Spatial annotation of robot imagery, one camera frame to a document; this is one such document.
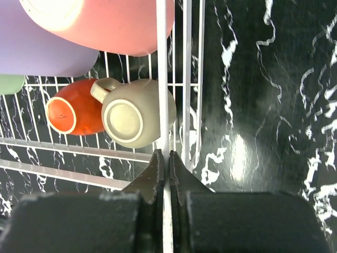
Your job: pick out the orange ceramic mug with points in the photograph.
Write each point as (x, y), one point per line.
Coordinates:
(73, 110)

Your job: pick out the white wire dish rack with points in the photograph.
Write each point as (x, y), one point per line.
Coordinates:
(163, 92)

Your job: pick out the black marble mat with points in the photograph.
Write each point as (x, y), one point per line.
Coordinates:
(255, 90)

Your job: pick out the purple plastic cup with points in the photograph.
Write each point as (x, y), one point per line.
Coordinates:
(27, 49)

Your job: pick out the beige ceramic mug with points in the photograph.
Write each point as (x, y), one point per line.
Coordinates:
(130, 111)

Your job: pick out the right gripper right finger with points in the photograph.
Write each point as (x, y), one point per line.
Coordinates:
(207, 221)

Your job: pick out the pink plastic cup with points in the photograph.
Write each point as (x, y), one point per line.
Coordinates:
(120, 27)

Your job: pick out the green plastic cup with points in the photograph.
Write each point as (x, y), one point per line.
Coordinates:
(11, 84)

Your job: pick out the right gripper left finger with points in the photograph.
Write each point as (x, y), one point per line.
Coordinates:
(129, 220)

